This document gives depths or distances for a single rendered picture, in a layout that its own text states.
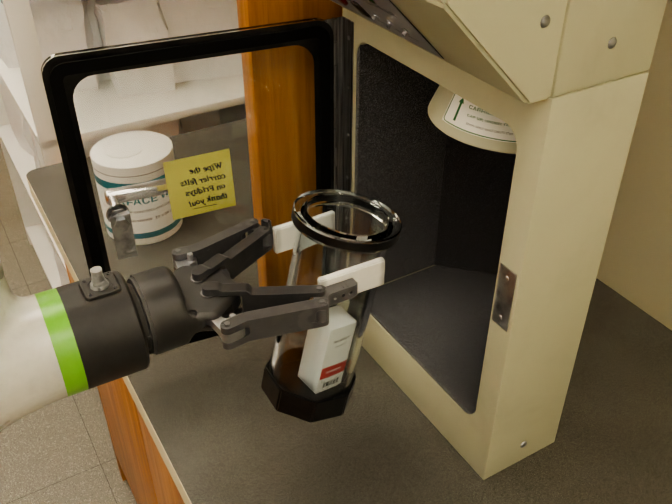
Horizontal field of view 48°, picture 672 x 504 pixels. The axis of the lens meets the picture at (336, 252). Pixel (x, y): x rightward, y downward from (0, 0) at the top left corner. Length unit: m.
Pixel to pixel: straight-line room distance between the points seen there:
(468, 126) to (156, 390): 0.53
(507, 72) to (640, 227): 0.65
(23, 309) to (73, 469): 1.58
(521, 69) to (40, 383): 0.44
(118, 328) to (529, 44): 0.39
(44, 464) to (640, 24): 1.93
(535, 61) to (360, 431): 0.53
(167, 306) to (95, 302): 0.06
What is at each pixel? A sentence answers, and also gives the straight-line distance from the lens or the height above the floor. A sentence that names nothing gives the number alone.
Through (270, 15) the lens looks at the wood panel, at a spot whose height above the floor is 1.38.
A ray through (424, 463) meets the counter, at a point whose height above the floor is 0.94.
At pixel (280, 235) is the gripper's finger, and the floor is 1.22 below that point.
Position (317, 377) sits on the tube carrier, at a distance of 0.78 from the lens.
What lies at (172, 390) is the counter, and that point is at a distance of 1.01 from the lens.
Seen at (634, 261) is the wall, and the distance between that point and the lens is 1.22.
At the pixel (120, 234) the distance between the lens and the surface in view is 0.86.
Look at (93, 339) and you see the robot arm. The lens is 0.64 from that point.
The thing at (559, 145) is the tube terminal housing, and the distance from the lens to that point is 0.65.
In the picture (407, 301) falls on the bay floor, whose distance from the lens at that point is 1.01.
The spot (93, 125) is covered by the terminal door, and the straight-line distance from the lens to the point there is 0.81.
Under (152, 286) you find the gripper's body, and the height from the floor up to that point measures 1.25.
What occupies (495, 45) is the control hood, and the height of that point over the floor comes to 1.47.
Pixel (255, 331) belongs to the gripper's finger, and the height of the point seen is 1.22.
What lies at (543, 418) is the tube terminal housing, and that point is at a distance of 0.91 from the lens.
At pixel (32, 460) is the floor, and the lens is 2.28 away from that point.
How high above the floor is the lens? 1.65
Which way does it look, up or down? 36 degrees down
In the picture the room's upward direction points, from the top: straight up
